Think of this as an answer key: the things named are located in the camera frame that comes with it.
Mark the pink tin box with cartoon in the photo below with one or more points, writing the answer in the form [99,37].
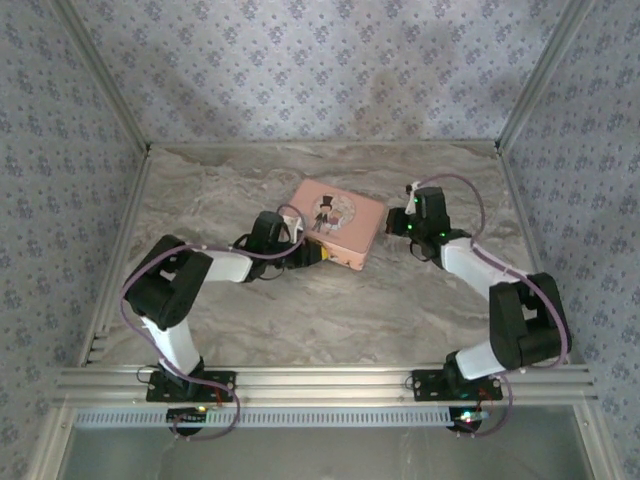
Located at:
[360,225]

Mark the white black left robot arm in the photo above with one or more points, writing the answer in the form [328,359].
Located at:
[172,280]

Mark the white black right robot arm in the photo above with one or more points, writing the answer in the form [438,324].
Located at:
[520,320]

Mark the grey metal shelf panel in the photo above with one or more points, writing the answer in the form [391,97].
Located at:
[320,455]

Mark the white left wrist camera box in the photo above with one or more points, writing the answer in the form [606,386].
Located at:
[296,226]

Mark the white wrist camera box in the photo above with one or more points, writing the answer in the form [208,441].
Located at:
[411,188]
[296,226]

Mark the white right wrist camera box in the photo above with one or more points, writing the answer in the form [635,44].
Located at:
[411,188]

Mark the aluminium side frame rail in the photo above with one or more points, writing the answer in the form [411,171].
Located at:
[117,260]
[525,235]

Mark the aluminium back frame rail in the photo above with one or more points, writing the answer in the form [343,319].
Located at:
[320,144]

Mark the aluminium front frame rail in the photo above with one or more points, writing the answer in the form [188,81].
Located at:
[320,382]

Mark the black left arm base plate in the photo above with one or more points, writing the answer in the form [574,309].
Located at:
[225,387]

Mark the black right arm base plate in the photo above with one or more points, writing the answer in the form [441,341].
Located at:
[425,387]

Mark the aluminium frame upright post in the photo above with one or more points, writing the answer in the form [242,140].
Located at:
[100,70]
[545,70]

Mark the aluminium frame leg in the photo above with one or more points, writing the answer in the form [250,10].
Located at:
[50,445]
[600,445]

